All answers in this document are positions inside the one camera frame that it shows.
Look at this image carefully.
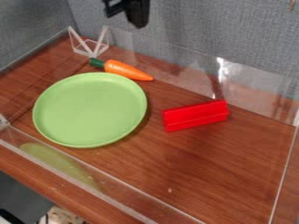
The red plastic block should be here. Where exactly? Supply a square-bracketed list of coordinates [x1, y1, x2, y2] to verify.
[163, 100, 229, 132]

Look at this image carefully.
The green round plate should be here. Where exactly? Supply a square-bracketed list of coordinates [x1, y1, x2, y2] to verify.
[32, 73, 147, 148]

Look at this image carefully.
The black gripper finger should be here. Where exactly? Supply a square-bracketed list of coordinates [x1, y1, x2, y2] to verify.
[125, 0, 151, 29]
[103, 0, 124, 18]

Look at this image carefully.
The clear acrylic enclosure wall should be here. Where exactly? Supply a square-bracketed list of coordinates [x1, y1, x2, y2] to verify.
[0, 28, 299, 224]

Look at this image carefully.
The orange toy carrot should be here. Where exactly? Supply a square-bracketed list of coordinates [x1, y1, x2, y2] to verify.
[88, 58, 155, 81]

